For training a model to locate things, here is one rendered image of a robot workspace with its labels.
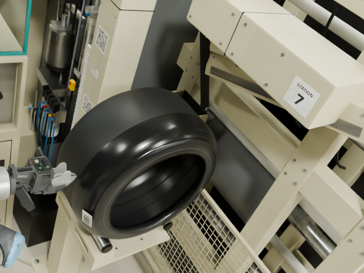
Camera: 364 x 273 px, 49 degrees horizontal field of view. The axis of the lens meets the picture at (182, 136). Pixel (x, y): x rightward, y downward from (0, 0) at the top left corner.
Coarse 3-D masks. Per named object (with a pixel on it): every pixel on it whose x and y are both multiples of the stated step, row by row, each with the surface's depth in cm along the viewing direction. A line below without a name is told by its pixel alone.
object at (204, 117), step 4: (176, 92) 187; (180, 92) 189; (184, 92) 190; (184, 96) 191; (188, 96) 188; (188, 100) 189; (192, 100) 187; (188, 104) 189; (192, 104) 187; (196, 104) 185; (192, 108) 188; (196, 108) 185; (196, 112) 186; (200, 112) 183; (200, 116) 178; (204, 116) 179; (204, 120) 181
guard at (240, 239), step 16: (192, 208) 180; (176, 224) 193; (192, 240) 184; (208, 240) 175; (224, 240) 167; (240, 240) 158; (224, 256) 168; (256, 256) 154; (160, 272) 211; (176, 272) 199
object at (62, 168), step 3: (63, 162) 120; (60, 165) 120; (63, 165) 120; (66, 165) 121; (54, 168) 119; (57, 168) 120; (60, 168) 120; (63, 168) 121; (66, 168) 122; (54, 171) 120; (57, 171) 121; (60, 171) 121; (63, 171) 122; (57, 174) 121; (60, 174) 121; (72, 174) 123; (75, 174) 124; (54, 177) 120
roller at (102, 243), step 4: (96, 236) 148; (96, 240) 147; (100, 240) 146; (104, 240) 146; (108, 240) 147; (100, 244) 146; (104, 244) 145; (108, 244) 146; (100, 248) 146; (104, 248) 145; (108, 248) 146; (104, 252) 146
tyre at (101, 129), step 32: (128, 96) 129; (160, 96) 133; (96, 128) 124; (128, 128) 121; (160, 128) 122; (192, 128) 128; (64, 160) 129; (96, 160) 120; (128, 160) 118; (160, 160) 123; (192, 160) 163; (64, 192) 135; (96, 192) 120; (128, 192) 169; (160, 192) 168; (192, 192) 154; (96, 224) 129; (128, 224) 157; (160, 224) 155
